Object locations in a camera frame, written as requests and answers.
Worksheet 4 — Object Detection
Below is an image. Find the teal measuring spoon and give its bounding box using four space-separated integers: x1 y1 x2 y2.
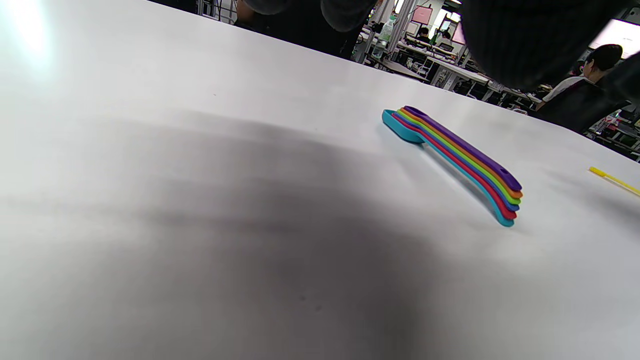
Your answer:
382 109 516 228

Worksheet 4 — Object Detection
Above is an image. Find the person's right hand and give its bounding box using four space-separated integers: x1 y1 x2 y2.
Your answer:
600 65 640 108

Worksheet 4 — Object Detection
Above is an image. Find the purple measuring spoon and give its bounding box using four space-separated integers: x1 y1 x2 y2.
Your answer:
404 105 523 192

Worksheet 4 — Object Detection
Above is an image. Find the blue measuring spoon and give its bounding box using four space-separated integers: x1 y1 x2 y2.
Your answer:
394 111 521 212

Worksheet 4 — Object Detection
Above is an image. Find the orange measuring spoon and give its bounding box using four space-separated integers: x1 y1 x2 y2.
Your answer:
399 107 524 200

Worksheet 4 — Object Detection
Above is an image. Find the white lit monitor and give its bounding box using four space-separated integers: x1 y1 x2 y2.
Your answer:
590 19 640 58

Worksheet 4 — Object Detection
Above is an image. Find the yellow measuring spoon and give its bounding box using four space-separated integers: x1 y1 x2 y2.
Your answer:
589 166 640 197

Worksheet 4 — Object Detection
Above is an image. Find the green measuring spoon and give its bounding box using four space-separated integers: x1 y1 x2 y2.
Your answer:
396 109 522 206

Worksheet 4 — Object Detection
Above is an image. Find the person's left hand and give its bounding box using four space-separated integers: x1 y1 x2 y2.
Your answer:
243 0 626 92

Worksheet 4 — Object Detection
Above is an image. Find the white desk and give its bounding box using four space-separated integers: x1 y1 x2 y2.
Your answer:
427 54 493 93

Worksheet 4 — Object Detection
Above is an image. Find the red measuring spoon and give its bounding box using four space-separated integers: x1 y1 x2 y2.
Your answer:
391 113 518 221

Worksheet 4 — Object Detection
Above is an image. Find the green plastic water bottle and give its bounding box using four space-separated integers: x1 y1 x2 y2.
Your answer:
372 17 396 58

